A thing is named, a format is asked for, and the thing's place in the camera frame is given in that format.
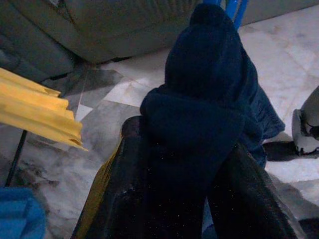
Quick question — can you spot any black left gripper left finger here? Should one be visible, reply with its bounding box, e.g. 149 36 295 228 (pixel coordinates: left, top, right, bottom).
71 116 150 239

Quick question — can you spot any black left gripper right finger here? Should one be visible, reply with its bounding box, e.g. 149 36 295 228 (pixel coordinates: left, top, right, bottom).
206 143 301 239

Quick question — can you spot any navy blue garment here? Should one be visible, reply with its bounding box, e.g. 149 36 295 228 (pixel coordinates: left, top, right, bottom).
140 3 286 239

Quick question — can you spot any blue plastic hanger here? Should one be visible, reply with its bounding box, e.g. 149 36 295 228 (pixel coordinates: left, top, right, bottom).
225 0 249 29

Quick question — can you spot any blue shirt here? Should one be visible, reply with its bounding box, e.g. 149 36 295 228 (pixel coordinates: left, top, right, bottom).
0 187 47 239

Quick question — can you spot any yellow t-shirt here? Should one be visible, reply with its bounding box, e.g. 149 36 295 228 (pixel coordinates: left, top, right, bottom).
0 67 89 152

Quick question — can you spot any dark grey-green sofa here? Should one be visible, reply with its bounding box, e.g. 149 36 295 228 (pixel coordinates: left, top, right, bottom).
0 0 319 83

